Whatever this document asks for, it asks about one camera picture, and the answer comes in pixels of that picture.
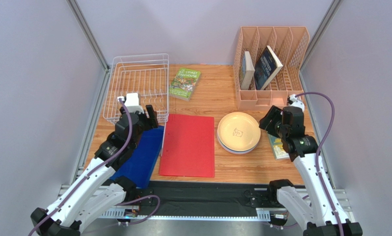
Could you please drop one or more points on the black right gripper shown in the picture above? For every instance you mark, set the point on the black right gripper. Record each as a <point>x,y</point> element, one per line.
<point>272,121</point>

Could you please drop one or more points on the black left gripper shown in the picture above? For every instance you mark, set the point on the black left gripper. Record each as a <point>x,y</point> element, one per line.
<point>152,123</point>

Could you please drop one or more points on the yellow plate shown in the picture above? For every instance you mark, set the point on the yellow plate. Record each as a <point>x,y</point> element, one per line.
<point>239,131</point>

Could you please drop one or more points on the blue plate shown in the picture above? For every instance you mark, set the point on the blue plate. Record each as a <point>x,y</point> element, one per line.
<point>234,151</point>

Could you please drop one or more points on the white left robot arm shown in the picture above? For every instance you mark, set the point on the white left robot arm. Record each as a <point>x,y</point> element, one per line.
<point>73,211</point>

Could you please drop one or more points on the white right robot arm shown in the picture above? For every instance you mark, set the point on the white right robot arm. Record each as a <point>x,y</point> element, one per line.
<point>323,216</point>

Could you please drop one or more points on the penguin classics garden book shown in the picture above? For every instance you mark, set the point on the penguin classics garden book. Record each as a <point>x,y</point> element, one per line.
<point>277,148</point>

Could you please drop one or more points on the green treehouse book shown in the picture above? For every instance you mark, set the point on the green treehouse book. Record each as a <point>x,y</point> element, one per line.
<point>184,83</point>

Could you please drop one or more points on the blue folder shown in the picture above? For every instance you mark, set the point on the blue folder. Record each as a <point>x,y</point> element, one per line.
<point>140,166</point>

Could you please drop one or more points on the red folder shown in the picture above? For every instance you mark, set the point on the red folder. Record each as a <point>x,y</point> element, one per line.
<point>189,147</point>

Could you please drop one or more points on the dark blue leaning book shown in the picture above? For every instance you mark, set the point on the dark blue leaning book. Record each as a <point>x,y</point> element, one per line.
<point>266,68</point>

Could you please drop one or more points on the light blue standing book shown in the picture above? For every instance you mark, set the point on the light blue standing book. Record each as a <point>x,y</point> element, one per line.
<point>246,71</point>

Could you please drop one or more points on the pink file organizer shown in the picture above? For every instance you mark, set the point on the pink file organizer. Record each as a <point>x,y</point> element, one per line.
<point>290,45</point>

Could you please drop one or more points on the black base mat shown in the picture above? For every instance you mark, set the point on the black base mat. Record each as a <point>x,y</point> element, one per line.
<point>188,199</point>

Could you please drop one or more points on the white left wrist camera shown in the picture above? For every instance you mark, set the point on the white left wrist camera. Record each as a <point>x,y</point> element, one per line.
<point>131,103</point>

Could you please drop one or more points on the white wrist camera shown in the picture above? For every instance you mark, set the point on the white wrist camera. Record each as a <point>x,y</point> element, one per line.
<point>294,101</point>
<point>131,103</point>

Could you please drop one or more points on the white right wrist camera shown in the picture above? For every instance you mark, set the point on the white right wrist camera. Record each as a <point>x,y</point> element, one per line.
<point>294,101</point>

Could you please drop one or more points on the white wire dish rack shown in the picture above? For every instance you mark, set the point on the white wire dish rack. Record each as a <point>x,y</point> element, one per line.
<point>147,75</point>

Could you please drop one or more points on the aluminium rail frame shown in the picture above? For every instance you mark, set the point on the aluminium rail frame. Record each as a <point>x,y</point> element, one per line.
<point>70,214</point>

